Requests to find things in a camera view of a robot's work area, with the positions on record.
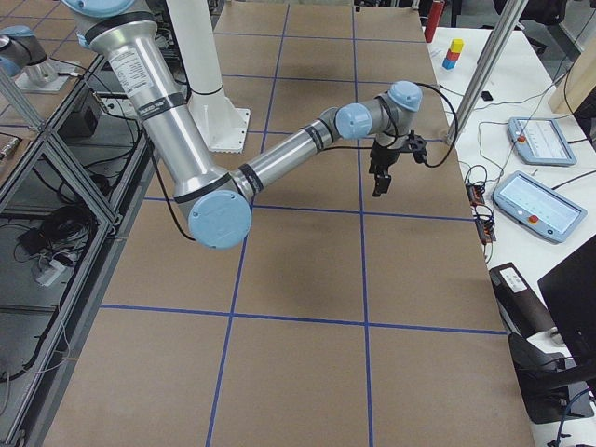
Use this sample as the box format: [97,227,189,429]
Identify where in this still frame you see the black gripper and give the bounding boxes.
[369,142,401,197]

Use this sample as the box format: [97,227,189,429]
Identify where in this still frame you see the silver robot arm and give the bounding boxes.
[68,1,423,250]

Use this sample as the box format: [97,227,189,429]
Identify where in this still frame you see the orange circuit board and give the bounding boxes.
[466,183,485,207]

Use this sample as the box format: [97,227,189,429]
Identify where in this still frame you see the stacked coloured blocks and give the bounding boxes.
[441,38,465,70]

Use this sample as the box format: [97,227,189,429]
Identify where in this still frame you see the near teach pendant tablet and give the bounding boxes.
[493,170,588,243]

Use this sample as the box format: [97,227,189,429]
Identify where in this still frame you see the teach pendant tablet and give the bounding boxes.
[493,170,588,243]
[508,117,577,167]

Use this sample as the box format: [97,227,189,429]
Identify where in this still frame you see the far teach pendant tablet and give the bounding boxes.
[508,117,577,167]

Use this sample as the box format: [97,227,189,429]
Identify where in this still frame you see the red cylinder tube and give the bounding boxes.
[424,0,445,43]

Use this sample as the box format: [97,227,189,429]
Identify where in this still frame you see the black monitor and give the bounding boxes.
[538,237,595,363]

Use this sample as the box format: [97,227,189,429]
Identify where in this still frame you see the black paper roll box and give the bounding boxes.
[489,263,557,338]

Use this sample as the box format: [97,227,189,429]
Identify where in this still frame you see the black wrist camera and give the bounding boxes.
[401,130,427,164]

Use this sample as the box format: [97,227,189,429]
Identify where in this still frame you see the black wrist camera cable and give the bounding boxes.
[381,82,460,169]

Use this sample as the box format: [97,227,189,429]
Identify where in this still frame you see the aluminium profile post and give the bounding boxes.
[445,0,528,144]

